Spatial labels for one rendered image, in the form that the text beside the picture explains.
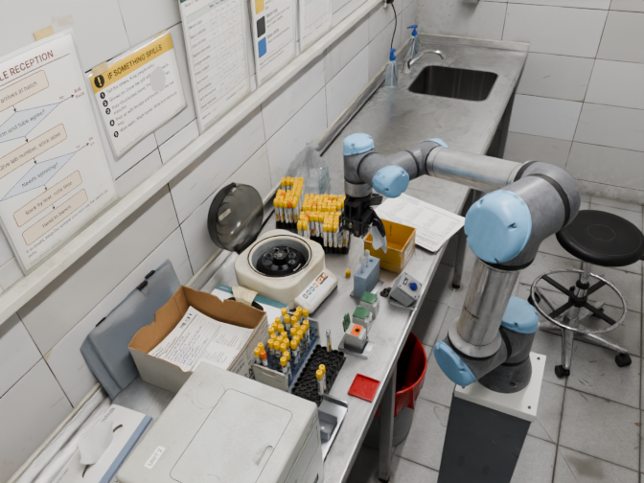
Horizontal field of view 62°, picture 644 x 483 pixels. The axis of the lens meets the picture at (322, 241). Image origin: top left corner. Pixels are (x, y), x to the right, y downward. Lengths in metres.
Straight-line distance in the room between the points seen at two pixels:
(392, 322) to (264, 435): 0.68
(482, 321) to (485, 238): 0.24
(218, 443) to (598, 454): 1.81
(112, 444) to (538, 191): 1.10
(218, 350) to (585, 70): 2.72
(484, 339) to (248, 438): 0.53
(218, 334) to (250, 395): 0.47
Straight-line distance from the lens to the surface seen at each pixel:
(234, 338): 1.54
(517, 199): 0.97
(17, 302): 1.25
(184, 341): 1.57
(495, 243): 0.97
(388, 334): 1.59
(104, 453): 1.45
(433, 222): 1.97
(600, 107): 3.65
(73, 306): 1.41
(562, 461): 2.50
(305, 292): 1.64
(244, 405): 1.11
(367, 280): 1.63
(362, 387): 1.48
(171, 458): 1.09
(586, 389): 2.74
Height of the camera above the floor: 2.08
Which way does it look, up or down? 39 degrees down
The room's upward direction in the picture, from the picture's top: 4 degrees counter-clockwise
